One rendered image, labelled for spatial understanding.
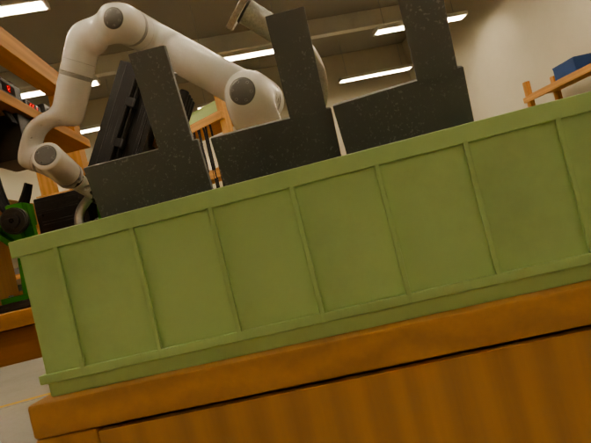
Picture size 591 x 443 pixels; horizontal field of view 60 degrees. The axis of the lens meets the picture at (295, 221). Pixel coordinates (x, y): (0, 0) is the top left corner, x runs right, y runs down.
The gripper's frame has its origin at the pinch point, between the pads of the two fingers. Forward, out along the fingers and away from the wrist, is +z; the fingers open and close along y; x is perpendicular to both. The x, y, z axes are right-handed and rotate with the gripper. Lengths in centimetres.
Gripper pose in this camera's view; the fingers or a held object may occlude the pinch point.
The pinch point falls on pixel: (91, 193)
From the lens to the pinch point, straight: 185.6
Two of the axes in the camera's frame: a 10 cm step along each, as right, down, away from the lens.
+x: -5.1, 8.2, -2.4
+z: 0.2, 2.9, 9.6
